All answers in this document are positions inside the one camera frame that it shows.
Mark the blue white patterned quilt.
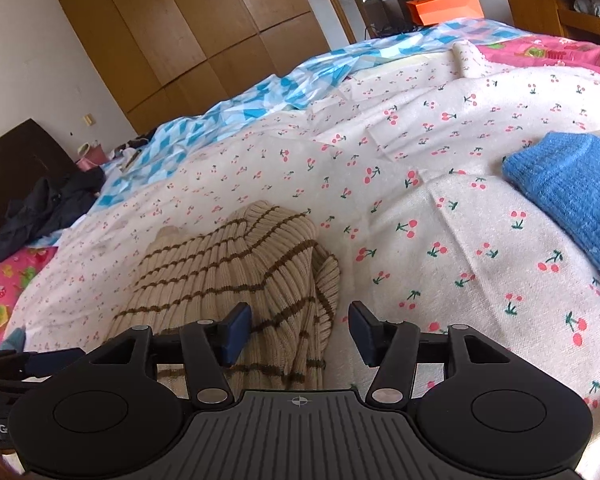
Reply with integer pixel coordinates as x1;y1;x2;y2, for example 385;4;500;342
29;16;537;248

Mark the light blue cloth piece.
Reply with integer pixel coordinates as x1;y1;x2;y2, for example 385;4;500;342
0;327;27;353

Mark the dark wooden headboard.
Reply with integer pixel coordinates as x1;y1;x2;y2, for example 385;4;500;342
0;118;78;227

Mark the black clothing pile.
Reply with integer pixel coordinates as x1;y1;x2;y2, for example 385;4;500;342
0;166;106;262

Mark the wooden wardrobe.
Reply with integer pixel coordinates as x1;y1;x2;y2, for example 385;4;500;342
59;0;329;134

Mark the orange box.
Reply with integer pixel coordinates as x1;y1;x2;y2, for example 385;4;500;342
406;0;484;26

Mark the wooden shelf cabinet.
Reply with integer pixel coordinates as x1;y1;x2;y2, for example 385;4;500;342
508;0;600;44

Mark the beige brown-striped knit sweater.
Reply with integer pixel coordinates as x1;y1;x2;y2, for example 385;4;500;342
107;200;340;393

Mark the blue knit sweater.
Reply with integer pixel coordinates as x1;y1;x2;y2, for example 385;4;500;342
502;132;600;274

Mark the pink container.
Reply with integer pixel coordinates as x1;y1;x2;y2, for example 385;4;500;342
76;143;109;171

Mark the cherry print cream sheet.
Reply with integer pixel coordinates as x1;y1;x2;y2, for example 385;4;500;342
10;42;600;479

